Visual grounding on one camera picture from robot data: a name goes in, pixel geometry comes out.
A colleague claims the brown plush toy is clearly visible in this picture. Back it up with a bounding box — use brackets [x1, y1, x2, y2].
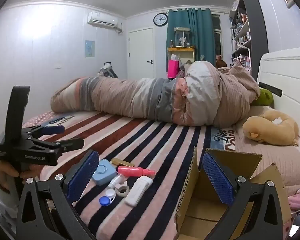
[215, 55, 227, 68]

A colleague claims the yellow cabinet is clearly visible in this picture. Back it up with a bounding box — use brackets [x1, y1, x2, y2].
[167, 47, 196, 63]

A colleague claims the black flat bar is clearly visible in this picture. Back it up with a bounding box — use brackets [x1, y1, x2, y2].
[258, 82, 282, 97]

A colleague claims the dark bookshelf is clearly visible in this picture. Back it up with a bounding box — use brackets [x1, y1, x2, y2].
[229, 0, 269, 80]

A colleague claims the wall poster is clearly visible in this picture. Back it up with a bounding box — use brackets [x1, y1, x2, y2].
[85, 40, 95, 57]

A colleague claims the tan plush toy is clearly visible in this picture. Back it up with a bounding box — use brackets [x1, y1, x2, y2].
[242, 109, 300, 147]

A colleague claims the striped blanket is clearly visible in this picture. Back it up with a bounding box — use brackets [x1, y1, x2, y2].
[21, 110, 237, 240]

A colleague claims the white headboard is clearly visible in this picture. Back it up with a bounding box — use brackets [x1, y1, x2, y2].
[256, 46, 300, 153]

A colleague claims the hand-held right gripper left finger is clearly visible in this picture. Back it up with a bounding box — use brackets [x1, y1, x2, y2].
[16, 149, 100, 240]

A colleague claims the gold bar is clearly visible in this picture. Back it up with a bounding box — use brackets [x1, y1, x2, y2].
[111, 157, 135, 168]

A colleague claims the green plush toy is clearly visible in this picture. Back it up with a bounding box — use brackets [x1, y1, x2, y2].
[250, 88, 274, 106]

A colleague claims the white door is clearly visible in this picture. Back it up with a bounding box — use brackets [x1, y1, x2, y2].
[128, 27, 155, 79]

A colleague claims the white earbud case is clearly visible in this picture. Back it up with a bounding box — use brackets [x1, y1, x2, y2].
[124, 176, 153, 207]

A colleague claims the white air conditioner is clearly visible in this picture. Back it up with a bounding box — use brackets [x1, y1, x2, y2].
[87, 10, 118, 27]

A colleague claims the pink soft item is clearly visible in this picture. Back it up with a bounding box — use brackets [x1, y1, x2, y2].
[289, 189, 300, 209]

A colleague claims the pink spray bottle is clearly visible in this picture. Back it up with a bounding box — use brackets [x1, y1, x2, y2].
[117, 166, 156, 178]

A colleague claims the pink gift bag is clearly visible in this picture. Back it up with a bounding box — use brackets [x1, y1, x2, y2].
[167, 59, 180, 79]

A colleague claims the teal curtain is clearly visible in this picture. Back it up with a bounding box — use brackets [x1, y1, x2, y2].
[166, 8, 215, 64]

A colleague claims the beige tape roll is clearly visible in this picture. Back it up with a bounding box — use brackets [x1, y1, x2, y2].
[115, 183, 131, 198]

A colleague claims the pink bed sheet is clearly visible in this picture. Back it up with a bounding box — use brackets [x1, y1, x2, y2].
[234, 105, 300, 189]

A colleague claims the cardboard box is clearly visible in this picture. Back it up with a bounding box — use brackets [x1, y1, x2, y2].
[174, 147, 292, 240]

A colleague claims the rolled pink grey duvet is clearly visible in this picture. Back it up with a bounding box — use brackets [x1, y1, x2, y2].
[50, 60, 261, 127]

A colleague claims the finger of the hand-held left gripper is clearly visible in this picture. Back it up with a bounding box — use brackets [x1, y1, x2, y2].
[21, 125, 66, 141]
[30, 137, 85, 153]

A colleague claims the small white spray bottle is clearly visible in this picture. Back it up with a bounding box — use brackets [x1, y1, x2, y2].
[107, 174, 126, 189]

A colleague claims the blue white contact lens case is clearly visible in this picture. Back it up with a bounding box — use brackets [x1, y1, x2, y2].
[99, 189, 119, 206]

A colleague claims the light blue rounded case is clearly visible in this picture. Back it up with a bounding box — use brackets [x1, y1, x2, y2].
[92, 159, 117, 186]

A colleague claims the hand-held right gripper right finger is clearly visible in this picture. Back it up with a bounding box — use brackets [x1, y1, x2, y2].
[202, 152, 283, 240]

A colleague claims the glass display case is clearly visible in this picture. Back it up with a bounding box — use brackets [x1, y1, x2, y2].
[174, 27, 191, 48]

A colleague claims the person's left hand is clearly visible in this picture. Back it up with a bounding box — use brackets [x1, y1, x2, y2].
[0, 159, 39, 194]

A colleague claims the round wall clock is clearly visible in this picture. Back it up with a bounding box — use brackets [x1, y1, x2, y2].
[153, 13, 168, 27]

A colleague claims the window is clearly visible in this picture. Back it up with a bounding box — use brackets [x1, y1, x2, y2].
[211, 14, 222, 55]

